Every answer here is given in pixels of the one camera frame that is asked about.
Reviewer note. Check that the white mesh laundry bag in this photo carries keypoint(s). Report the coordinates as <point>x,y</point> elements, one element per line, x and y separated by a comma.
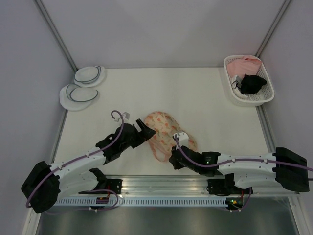
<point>91,76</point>
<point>75,98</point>

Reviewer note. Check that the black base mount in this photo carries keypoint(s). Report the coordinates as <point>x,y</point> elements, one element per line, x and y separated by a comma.
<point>236,198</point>
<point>105,191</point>

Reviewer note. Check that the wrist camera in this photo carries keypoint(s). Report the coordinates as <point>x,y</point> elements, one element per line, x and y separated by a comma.
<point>181,139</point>
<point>126,117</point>

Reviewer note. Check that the floral mesh laundry bag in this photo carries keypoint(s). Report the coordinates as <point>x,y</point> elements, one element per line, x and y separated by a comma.
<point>162,142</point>

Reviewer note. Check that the white plastic basket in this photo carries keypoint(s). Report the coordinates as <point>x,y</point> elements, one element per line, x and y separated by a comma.
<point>266,93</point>

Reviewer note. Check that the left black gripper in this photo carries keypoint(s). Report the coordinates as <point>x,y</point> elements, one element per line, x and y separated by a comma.
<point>143,135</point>

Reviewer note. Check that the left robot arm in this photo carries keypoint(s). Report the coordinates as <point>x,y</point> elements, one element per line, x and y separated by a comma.
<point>104,152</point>

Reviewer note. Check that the right aluminium corner post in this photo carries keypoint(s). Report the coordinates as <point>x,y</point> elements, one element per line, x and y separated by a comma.
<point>274,25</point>

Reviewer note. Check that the aluminium front rail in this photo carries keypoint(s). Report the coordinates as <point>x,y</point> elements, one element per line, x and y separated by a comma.
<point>156,187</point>

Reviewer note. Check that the left aluminium corner post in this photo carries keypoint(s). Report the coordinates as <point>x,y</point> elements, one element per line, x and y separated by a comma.
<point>55,33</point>

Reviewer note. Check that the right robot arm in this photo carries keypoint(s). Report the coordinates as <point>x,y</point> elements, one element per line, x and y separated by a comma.
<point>229,174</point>

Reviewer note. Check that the white slotted cable duct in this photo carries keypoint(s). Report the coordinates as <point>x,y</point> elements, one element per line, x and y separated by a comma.
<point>143,201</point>

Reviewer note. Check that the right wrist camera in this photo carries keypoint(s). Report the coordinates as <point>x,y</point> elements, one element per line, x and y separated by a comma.
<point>181,139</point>

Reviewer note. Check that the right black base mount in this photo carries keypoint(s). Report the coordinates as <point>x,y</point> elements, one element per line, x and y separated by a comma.
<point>236,198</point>

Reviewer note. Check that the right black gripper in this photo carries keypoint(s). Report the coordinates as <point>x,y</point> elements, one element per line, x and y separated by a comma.
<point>176,165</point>

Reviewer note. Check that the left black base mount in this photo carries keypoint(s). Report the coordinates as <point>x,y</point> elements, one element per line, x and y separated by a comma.
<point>105,191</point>

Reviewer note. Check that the pink garment in basket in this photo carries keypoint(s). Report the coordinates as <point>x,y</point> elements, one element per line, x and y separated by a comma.
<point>246,65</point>

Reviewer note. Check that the lower white mesh laundry bag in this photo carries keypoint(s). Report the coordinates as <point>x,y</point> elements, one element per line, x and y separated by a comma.
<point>75,98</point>

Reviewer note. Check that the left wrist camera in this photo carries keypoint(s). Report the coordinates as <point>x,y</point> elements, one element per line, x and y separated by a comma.
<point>126,117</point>

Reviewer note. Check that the aluminium corner post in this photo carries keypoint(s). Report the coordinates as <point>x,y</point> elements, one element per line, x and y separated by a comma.
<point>274,25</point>
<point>55,33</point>

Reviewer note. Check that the white garment in basket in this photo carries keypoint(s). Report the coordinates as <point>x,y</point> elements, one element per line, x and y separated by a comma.
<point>236,80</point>

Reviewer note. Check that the black garment in basket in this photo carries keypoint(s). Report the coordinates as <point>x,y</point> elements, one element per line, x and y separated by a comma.
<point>252,84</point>

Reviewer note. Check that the upper white mesh laundry bag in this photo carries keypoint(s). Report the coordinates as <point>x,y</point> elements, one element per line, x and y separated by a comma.
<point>91,76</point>

